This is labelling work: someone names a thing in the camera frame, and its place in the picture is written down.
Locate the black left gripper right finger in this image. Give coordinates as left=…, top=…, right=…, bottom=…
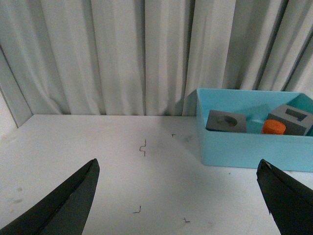
left=256, top=159, right=313, bottom=235

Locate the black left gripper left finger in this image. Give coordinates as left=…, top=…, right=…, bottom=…
left=0, top=159, right=100, bottom=235

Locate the orange cylinder with white numbers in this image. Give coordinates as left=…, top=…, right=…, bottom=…
left=261, top=119, right=286, bottom=135

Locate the gray block with square slot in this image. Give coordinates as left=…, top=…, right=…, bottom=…
left=267, top=104, right=313, bottom=136

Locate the gray block with round hole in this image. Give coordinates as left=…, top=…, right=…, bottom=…
left=206, top=110, right=247, bottom=133

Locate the light blue plastic box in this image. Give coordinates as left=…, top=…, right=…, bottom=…
left=196, top=88, right=313, bottom=172

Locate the white pleated curtain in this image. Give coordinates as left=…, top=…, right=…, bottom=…
left=0, top=0, right=313, bottom=126

